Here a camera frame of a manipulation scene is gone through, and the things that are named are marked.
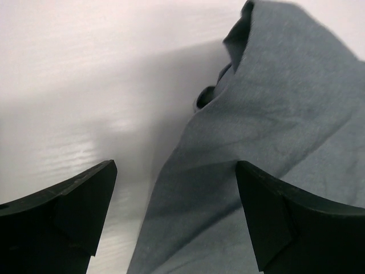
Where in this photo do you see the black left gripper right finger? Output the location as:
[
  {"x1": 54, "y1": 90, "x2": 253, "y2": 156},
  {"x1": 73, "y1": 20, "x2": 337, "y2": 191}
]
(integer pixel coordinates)
[{"x1": 236, "y1": 161, "x2": 364, "y2": 273}]

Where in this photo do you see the grey long sleeve shirt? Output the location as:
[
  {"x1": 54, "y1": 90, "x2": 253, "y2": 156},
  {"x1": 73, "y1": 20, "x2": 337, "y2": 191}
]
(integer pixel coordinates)
[{"x1": 128, "y1": 1, "x2": 364, "y2": 273}]

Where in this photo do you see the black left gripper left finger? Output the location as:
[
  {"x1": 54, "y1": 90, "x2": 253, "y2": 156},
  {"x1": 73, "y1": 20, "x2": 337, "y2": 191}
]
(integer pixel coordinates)
[{"x1": 1, "y1": 160, "x2": 117, "y2": 274}]

